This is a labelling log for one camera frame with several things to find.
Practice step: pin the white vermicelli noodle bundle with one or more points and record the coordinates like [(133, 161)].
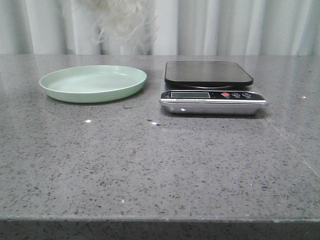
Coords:
[(127, 27)]

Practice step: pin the black silver kitchen scale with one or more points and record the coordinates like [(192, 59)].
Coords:
[(209, 88)]

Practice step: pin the white pleated curtain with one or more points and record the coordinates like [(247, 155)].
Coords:
[(184, 27)]

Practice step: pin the light green round plate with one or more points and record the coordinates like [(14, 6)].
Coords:
[(93, 83)]

